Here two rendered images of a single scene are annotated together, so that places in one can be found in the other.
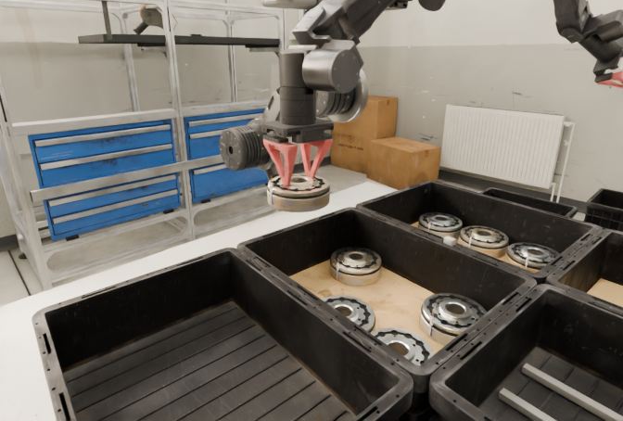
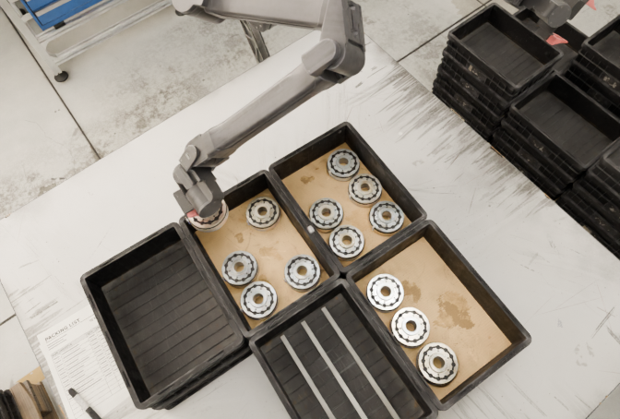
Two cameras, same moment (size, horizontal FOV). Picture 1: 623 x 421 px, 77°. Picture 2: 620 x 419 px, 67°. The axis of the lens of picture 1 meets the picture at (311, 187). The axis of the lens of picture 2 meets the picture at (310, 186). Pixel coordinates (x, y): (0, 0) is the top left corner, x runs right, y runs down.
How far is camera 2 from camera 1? 0.98 m
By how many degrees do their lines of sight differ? 45
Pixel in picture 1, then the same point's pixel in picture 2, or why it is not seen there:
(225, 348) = (178, 278)
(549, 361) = (340, 303)
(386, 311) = (270, 257)
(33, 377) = (86, 256)
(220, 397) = (174, 309)
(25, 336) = (70, 222)
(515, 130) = not seen: outside the picture
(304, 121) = not seen: hidden behind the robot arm
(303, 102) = not seen: hidden behind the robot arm
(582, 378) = (349, 316)
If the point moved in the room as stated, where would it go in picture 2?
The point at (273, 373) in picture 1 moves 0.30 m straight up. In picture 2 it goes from (200, 297) to (168, 267)
